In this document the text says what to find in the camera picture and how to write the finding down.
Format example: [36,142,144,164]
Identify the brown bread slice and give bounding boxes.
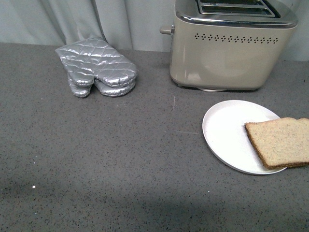
[244,117,309,169]

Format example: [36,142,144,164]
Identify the beige two-slot toaster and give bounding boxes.
[160,0,298,91]

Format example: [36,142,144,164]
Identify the white round plate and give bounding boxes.
[202,100,285,175]

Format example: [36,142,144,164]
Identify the lower silver quilted oven mitt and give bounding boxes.
[68,74,136,98]

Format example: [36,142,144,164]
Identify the silver quilted oven mitt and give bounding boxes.
[56,37,138,88]
[68,74,136,98]

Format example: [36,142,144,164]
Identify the upper silver quilted oven mitt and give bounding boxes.
[56,37,138,88]

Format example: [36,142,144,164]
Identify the grey curtain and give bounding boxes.
[0,0,309,62]

